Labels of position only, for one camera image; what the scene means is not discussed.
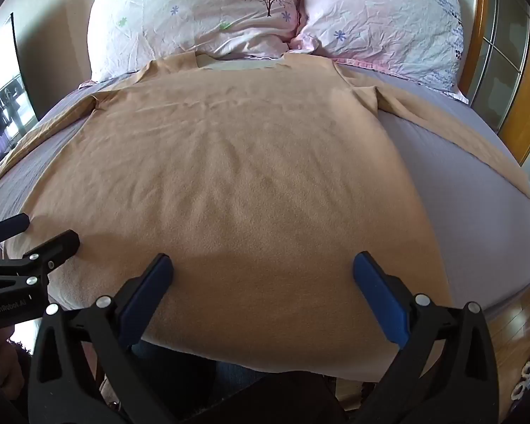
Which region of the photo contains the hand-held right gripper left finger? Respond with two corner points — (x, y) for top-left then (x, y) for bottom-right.
(28, 253), (175, 424)

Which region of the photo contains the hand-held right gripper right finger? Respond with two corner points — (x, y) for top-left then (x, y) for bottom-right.
(352, 251), (501, 424)

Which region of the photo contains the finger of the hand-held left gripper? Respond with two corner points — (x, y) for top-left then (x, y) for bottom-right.
(9, 230), (81, 283)
(0, 213), (31, 248)

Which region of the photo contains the beige long-sleeved shirt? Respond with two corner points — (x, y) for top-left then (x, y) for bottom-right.
(0, 52), (530, 383)

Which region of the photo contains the window with purple curtain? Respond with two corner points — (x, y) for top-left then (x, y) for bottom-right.
(0, 13), (40, 164)

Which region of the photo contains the wooden headboard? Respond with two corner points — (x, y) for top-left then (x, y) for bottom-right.
(457, 0), (530, 167)

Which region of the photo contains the white floral pillow with tree print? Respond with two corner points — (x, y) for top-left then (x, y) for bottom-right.
(87, 0), (305, 84)

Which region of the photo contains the pink floral pillow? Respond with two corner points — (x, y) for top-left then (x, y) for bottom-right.
(290, 0), (470, 105)

